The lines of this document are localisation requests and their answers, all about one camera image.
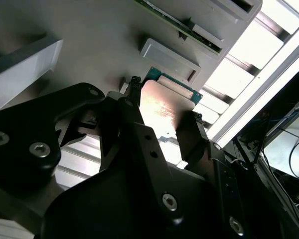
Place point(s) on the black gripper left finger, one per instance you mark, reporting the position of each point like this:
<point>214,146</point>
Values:
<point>27,124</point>

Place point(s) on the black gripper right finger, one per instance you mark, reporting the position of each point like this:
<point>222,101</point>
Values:
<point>214,154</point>

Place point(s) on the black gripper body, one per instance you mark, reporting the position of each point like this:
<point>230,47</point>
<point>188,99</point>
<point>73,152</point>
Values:
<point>114,211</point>

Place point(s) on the silver CPU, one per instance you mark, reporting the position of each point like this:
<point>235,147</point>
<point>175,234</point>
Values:
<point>159,107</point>

